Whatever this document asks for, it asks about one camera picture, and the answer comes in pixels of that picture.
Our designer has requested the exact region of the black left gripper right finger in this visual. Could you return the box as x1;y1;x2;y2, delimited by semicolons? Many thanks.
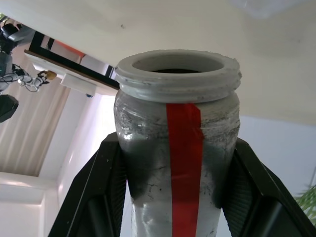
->
217;137;316;237

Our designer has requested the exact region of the silver red can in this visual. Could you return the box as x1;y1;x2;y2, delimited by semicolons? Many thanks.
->
113;48;244;237

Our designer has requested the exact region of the black angular background object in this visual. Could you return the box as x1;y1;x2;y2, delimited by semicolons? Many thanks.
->
0;94;20;124

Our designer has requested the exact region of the green palm plant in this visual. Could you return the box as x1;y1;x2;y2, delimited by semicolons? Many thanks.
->
294;182;316;218

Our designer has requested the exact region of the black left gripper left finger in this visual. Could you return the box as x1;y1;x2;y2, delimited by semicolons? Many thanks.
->
48;131;129;237

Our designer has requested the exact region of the grey background humanoid robot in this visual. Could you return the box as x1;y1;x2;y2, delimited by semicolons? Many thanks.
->
0;15;56;93

